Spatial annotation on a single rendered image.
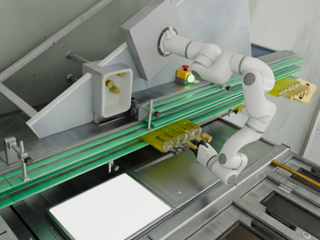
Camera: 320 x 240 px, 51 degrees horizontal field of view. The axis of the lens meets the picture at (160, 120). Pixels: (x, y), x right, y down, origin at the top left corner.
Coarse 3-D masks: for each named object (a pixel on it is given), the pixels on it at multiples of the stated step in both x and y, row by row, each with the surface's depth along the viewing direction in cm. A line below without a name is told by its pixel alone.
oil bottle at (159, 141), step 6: (150, 132) 169; (156, 132) 170; (144, 138) 171; (150, 138) 167; (156, 138) 165; (162, 138) 165; (150, 144) 169; (156, 144) 165; (162, 144) 162; (168, 144) 162; (162, 150) 163
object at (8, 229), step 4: (0, 216) 86; (0, 220) 84; (4, 220) 85; (0, 224) 83; (4, 224) 83; (0, 228) 82; (4, 228) 82; (8, 228) 82; (0, 232) 81; (4, 232) 82; (8, 232) 81; (12, 232) 82; (0, 236) 80; (4, 236) 80; (8, 236) 80; (12, 236) 80
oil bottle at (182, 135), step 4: (168, 128) 175; (172, 128) 175; (176, 128) 176; (172, 132) 172; (176, 132) 172; (180, 132) 172; (184, 132) 173; (180, 136) 170; (184, 136) 170; (180, 140) 170
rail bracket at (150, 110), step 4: (152, 100) 160; (140, 104) 166; (144, 104) 166; (140, 108) 166; (144, 108) 165; (148, 108) 162; (152, 108) 163; (148, 112) 163; (152, 112) 162; (156, 112) 160; (156, 116) 160; (148, 124) 167; (148, 128) 167
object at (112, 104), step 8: (112, 72) 152; (120, 72) 155; (128, 72) 161; (104, 80) 150; (112, 80) 163; (120, 80) 166; (128, 80) 163; (104, 88) 152; (120, 88) 168; (128, 88) 164; (104, 96) 154; (112, 96) 167; (120, 96) 170; (128, 96) 166; (104, 104) 156; (112, 104) 169; (120, 104) 170; (128, 104) 168; (104, 112) 162; (112, 112) 163; (120, 112) 166
